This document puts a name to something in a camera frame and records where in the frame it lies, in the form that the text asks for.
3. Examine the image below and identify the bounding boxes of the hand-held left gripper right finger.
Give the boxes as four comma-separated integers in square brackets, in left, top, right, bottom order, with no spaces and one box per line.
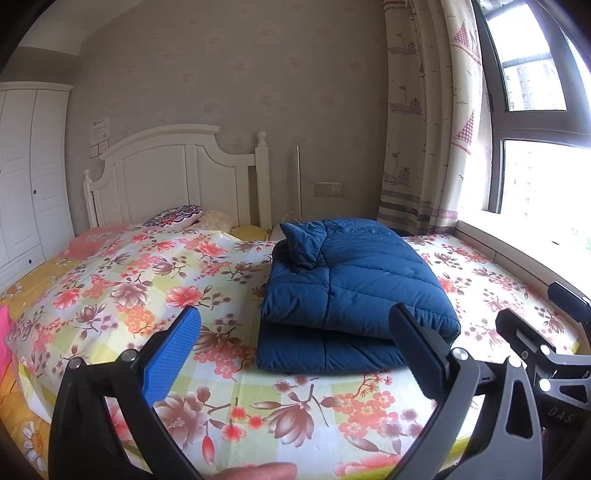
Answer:
[389,302,543,480]

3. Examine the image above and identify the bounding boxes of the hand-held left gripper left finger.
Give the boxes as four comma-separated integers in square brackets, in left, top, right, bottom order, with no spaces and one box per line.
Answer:
[48,305,202,480]

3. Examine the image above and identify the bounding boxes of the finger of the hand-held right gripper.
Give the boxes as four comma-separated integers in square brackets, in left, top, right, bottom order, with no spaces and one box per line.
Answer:
[547,282,591,324]
[496,308,591,430]

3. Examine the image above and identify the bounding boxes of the blue quilted jacket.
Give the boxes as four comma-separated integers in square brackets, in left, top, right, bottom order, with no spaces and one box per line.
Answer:
[255,219,461,374]

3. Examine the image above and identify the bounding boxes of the person's left hand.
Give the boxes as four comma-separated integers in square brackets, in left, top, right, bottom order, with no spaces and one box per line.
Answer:
[217,463,298,480]

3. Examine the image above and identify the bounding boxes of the floral quilt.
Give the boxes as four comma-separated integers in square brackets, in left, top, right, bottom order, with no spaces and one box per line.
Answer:
[7,225,580,480]

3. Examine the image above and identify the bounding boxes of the window sill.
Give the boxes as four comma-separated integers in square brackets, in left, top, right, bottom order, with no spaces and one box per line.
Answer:
[455,219,591,301]

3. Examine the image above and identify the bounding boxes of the pink floral bedding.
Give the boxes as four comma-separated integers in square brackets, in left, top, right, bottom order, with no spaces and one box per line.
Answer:
[65,225,137,259]

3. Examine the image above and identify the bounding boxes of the mandala print pillow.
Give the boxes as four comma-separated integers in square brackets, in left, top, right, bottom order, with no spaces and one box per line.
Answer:
[143,205,204,228]

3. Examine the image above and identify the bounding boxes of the cream fluffy pillow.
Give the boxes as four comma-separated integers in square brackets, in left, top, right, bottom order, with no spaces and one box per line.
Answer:
[196,210,234,232]

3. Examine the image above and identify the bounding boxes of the yellow pillow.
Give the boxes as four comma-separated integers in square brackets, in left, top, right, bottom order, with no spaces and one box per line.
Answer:
[230,224,271,241]

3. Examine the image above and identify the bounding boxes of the yellow bed sheet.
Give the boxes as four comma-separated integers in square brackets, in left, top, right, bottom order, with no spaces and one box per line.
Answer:
[0,254,79,478]

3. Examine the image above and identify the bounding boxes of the white nightstand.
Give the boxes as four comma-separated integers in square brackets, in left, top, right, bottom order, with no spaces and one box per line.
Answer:
[268,222,301,241]

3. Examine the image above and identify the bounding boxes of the bright pink cloth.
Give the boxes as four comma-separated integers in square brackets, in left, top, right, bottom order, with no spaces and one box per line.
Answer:
[0,305,12,384]

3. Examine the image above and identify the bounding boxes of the white bed headboard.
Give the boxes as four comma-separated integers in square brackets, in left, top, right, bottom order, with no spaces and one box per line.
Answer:
[83,124,273,229]

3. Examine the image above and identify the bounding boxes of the white wardrobe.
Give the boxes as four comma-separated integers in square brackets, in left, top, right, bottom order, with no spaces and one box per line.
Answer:
[0,82,77,282]

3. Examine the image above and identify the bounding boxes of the printed curtain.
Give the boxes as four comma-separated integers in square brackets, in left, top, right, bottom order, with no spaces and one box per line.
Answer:
[376,0,497,237]

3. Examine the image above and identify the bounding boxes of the white wall notice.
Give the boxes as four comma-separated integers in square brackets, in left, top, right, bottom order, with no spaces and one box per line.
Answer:
[90,117,112,146]

